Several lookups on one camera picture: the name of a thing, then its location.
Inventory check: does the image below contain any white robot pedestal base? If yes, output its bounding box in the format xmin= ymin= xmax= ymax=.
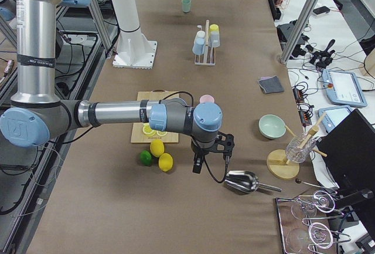
xmin=111 ymin=0 xmax=158 ymax=69

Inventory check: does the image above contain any yellow lemon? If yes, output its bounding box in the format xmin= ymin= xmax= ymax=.
xmin=158 ymin=153 xmax=173 ymax=172
xmin=150 ymin=139 xmax=165 ymax=158

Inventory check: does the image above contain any metal glass rack tray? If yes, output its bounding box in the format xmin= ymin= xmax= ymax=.
xmin=275 ymin=189 xmax=351 ymax=253

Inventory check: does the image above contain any metal scoop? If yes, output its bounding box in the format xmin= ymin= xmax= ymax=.
xmin=224 ymin=171 xmax=282 ymax=193

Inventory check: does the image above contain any green lime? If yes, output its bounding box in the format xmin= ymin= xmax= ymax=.
xmin=139 ymin=150 xmax=153 ymax=167

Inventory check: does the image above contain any white plastic cup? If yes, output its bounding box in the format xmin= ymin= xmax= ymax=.
xmin=196 ymin=31 xmax=205 ymax=38

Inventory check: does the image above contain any grey folded cloth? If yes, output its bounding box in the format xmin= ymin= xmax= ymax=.
xmin=257 ymin=76 xmax=284 ymax=94

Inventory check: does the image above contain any yellow plastic cup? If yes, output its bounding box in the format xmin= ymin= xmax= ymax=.
xmin=209 ymin=24 xmax=219 ymax=32

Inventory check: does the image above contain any aluminium frame post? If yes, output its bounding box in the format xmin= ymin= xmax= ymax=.
xmin=280 ymin=0 xmax=318 ymax=65

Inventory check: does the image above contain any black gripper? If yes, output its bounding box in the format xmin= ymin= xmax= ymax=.
xmin=191 ymin=136 xmax=217 ymax=174

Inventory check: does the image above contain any white wire cup rack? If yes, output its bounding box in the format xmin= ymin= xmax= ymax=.
xmin=194 ymin=20 xmax=216 ymax=66

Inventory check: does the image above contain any grey plastic cup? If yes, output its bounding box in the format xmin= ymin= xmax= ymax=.
xmin=209 ymin=31 xmax=220 ymax=48

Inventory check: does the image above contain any green plastic cup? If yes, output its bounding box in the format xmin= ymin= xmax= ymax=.
xmin=181 ymin=0 xmax=192 ymax=13

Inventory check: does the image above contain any clear glass cup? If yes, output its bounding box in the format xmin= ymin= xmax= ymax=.
xmin=285 ymin=134 xmax=316 ymax=163

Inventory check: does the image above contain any mint green bowl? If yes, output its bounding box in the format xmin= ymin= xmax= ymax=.
xmin=258 ymin=114 xmax=286 ymax=140

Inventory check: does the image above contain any pink plastic cup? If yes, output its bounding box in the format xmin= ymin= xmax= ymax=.
xmin=199 ymin=94 xmax=215 ymax=103

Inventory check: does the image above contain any wooden cutting board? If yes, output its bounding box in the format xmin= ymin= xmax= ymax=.
xmin=131 ymin=90 xmax=179 ymax=144

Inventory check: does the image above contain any teach pendant tablet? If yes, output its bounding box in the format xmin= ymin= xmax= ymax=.
xmin=322 ymin=69 xmax=367 ymax=108
xmin=318 ymin=105 xmax=353 ymax=133

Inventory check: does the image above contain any black monitor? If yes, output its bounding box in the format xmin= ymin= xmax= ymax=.
xmin=317 ymin=109 xmax=374 ymax=195

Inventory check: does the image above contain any lemon half slice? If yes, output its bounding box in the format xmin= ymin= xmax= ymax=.
xmin=142 ymin=123 xmax=156 ymax=137

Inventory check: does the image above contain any blue plastic cup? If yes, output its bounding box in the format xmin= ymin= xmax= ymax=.
xmin=192 ymin=37 xmax=205 ymax=56

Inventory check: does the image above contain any wooden mug tree stand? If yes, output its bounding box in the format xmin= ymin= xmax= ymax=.
xmin=267 ymin=113 xmax=328 ymax=180

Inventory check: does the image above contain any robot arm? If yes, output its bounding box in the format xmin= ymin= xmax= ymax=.
xmin=1 ymin=0 xmax=224 ymax=173

